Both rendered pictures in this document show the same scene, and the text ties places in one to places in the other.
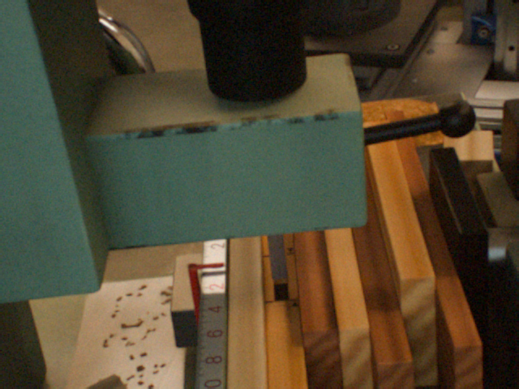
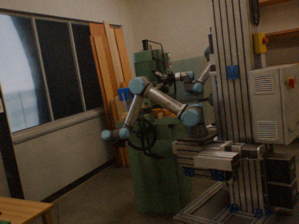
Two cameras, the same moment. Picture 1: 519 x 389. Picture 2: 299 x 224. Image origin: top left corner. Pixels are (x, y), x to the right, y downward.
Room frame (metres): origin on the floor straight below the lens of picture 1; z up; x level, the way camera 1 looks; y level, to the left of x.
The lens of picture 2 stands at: (1.22, -2.60, 1.32)
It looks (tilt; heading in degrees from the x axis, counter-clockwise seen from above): 8 degrees down; 107
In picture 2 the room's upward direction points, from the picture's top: 8 degrees counter-clockwise
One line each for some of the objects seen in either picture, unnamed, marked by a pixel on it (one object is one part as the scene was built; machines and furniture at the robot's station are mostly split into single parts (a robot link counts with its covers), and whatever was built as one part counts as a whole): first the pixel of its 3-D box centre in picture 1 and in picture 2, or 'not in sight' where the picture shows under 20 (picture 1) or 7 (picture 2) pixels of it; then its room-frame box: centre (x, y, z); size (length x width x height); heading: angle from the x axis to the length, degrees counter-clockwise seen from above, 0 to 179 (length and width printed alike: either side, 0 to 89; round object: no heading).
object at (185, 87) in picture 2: not in sight; (189, 88); (0.87, -0.20, 1.13); 0.11 x 0.08 x 0.11; 127
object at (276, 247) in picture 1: (275, 239); not in sight; (0.45, -0.01, 0.97); 0.01 x 0.01 x 0.05; 88
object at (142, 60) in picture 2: not in sight; (144, 68); (0.45, -0.01, 1.35); 0.18 x 0.18 x 0.31
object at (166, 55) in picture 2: not in sight; (166, 60); (0.60, 0.31, 1.40); 0.10 x 0.06 x 0.16; 88
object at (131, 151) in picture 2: not in sight; (161, 166); (0.45, 0.11, 0.36); 0.58 x 0.45 x 0.71; 88
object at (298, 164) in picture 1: (229, 161); (150, 102); (0.45, 0.01, 1.03); 0.14 x 0.07 x 0.09; 88
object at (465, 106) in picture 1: (411, 124); not in sight; (0.45, -0.08, 1.04); 0.06 x 0.02 x 0.02; 88
